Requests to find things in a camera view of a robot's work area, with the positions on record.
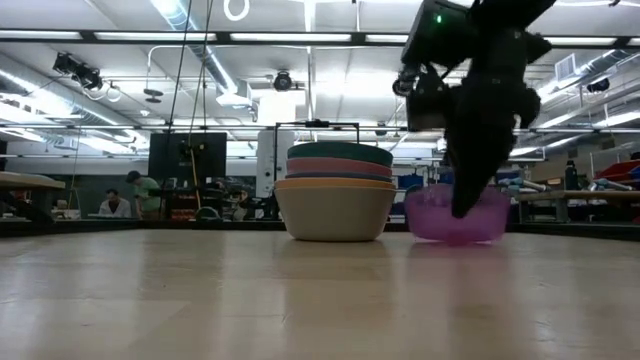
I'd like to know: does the yellow hanging cable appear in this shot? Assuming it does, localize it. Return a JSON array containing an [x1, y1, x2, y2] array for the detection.
[[189, 147, 200, 209]]

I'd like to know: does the black tubular frame stand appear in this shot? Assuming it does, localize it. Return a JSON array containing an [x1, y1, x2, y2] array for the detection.
[[272, 120, 362, 199]]

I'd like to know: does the large pink bowl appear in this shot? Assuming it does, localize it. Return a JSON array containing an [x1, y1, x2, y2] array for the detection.
[[286, 157, 394, 178]]

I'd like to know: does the beige-topped table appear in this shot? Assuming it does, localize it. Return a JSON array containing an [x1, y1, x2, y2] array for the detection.
[[0, 171, 67, 221]]

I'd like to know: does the large green bowl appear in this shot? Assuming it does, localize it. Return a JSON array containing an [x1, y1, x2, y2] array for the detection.
[[287, 141, 395, 168]]

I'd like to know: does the white ring light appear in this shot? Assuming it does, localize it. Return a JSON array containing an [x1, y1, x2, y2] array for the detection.
[[222, 0, 251, 23]]

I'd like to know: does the black bottle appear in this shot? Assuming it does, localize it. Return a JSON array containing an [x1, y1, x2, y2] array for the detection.
[[564, 159, 580, 191]]

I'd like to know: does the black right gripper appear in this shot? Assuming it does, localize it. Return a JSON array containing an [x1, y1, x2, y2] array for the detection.
[[444, 29, 551, 219]]

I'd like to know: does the large yellow-orange bowl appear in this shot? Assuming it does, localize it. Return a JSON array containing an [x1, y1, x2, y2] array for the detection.
[[274, 177, 397, 191]]

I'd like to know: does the black studio light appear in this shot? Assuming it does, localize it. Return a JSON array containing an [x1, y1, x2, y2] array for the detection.
[[52, 51, 104, 92]]

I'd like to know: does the black monitor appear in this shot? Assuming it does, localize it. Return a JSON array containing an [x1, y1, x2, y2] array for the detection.
[[148, 131, 228, 195]]

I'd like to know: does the red storage bin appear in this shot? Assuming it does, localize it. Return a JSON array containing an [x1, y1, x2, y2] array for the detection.
[[594, 159, 640, 182]]

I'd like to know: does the small purple bowl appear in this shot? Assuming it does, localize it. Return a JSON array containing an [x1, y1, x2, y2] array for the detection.
[[403, 183, 512, 246]]

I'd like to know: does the wooden workbench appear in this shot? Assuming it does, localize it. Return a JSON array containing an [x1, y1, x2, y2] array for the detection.
[[514, 188, 640, 224]]

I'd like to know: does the large beige bowl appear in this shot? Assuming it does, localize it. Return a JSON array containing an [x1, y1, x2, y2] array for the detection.
[[274, 185, 397, 243]]

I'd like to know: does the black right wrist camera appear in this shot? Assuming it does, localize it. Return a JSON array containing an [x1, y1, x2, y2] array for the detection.
[[405, 69, 451, 133]]

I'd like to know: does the black ceiling camera with cable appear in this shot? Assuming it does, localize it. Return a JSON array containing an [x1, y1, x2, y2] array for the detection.
[[392, 64, 419, 97]]

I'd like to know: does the person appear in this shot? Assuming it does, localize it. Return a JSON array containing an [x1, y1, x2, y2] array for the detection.
[[98, 188, 133, 219], [124, 170, 163, 221]]

